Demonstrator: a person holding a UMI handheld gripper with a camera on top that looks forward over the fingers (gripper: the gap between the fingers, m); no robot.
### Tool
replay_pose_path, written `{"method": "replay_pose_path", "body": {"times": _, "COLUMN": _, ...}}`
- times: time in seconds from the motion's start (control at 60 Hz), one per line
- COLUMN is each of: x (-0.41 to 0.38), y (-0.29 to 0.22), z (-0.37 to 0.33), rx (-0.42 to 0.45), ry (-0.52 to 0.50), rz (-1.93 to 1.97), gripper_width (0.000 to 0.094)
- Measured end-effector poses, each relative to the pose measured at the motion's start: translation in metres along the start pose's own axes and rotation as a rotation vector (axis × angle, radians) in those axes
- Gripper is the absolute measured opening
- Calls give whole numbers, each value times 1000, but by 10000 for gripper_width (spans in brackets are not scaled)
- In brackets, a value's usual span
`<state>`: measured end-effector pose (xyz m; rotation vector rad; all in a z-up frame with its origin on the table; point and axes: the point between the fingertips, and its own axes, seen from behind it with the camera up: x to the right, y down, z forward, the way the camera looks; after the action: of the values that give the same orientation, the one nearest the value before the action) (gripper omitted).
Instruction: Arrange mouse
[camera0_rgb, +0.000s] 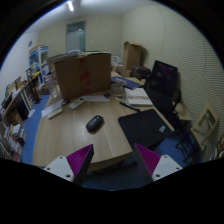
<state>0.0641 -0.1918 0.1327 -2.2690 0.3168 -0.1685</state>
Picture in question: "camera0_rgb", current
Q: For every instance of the black pen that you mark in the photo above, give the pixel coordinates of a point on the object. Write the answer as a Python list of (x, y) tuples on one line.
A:
[(130, 107)]

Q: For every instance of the small black object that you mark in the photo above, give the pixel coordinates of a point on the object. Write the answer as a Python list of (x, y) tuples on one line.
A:
[(65, 102)]

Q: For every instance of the tall cardboard box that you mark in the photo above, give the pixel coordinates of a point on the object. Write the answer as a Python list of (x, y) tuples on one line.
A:
[(131, 54)]

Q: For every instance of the black computer monitor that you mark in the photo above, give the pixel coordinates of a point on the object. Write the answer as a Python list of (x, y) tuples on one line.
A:
[(162, 80)]

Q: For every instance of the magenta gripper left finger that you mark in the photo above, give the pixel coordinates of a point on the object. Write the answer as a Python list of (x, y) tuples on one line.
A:
[(74, 167)]

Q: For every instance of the door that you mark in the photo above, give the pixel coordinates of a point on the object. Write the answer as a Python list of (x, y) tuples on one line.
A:
[(75, 36)]

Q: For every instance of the white keyboard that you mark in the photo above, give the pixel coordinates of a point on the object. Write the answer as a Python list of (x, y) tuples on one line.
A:
[(51, 108)]

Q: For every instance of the wooden folding chair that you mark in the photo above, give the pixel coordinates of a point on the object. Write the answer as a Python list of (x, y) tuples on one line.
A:
[(197, 138)]

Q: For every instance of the white remote control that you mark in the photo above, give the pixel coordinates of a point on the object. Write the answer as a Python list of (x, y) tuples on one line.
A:
[(77, 103)]

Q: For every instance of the black computer mouse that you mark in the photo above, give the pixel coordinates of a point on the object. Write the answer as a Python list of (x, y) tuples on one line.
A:
[(94, 123)]

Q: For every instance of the bookshelf with books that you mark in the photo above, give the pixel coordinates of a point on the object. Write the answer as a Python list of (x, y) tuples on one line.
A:
[(17, 107)]

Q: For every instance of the clear plastic container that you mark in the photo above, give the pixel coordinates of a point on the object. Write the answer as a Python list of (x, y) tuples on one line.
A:
[(117, 88)]

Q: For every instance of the ceiling light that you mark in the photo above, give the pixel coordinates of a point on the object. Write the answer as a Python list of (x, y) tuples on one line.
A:
[(70, 5)]

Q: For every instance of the open white notebook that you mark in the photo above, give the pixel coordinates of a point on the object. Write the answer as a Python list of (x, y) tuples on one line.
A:
[(137, 97)]

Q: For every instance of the blue folder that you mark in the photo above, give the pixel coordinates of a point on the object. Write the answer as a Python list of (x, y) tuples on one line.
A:
[(125, 82)]

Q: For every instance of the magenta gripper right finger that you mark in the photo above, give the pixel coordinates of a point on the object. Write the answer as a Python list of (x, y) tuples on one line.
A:
[(152, 166)]

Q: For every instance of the white paper sheet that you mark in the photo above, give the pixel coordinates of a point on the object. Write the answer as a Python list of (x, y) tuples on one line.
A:
[(96, 99)]

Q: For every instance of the black office chair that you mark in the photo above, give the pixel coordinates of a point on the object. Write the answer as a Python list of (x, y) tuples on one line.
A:
[(167, 107)]

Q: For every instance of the black laptop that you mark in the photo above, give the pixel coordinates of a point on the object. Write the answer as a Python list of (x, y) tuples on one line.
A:
[(145, 128)]

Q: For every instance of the large cardboard box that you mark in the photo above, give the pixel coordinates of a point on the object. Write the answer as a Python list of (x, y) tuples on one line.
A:
[(82, 75)]

